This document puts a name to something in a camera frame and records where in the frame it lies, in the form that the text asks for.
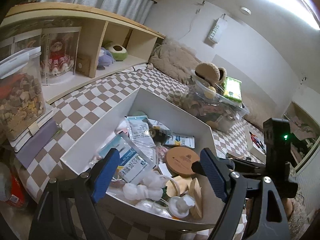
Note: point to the white blue sachet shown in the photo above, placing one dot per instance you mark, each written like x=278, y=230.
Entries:
x=138, y=128

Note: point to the white fluffy plush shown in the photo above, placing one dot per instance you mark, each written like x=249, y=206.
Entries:
x=151, y=187

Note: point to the clear plastic storage bin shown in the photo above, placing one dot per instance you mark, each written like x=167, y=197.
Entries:
x=204, y=103

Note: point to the white storage box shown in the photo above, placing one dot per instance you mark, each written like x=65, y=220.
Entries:
x=178, y=121

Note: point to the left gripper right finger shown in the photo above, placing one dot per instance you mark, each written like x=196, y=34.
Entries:
x=267, y=217

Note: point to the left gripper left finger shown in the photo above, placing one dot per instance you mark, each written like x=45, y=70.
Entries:
x=53, y=218

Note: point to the wooden stand piece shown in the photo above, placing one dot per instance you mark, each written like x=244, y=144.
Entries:
x=195, y=193

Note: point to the beige fluffy blanket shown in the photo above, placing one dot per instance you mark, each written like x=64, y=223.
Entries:
x=174, y=59

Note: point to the round cork coaster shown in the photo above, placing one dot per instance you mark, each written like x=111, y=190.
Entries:
x=180, y=160

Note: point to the green wet wipes pack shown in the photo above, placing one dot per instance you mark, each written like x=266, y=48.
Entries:
x=232, y=89

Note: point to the white wall hanging bag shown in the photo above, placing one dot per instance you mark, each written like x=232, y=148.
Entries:
x=217, y=30

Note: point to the clear snack container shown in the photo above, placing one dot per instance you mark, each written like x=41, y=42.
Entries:
x=22, y=101

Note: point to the purple plush toy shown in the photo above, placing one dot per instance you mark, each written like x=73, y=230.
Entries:
x=105, y=58

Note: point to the blue white mask packet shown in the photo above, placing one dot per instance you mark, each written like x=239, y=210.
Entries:
x=134, y=164

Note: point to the white tray with toys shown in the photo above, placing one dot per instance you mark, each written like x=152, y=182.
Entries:
x=255, y=144

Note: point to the doll in red dress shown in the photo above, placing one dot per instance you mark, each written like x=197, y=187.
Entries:
x=59, y=47

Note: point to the green avocado plush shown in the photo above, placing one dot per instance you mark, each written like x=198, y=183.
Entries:
x=118, y=52

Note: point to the wooden bed shelf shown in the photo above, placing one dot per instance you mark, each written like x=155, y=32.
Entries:
x=98, y=26

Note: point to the blue white flat packet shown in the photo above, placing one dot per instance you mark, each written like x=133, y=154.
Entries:
x=180, y=140

